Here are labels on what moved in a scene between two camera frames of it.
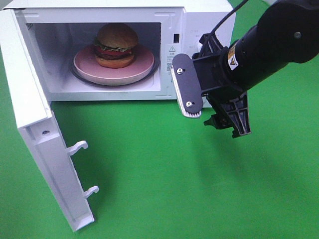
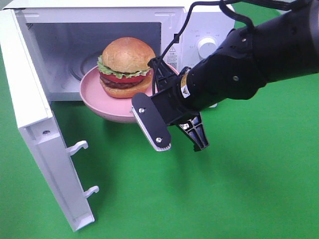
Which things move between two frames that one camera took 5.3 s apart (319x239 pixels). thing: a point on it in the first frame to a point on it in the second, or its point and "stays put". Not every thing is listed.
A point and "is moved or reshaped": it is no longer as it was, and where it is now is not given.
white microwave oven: (55, 30) stays put
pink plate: (86, 64) is moved or reshaped
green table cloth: (161, 176) stays put
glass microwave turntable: (152, 75) to (83, 63)
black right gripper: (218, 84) to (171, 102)
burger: (114, 45) to (123, 68)
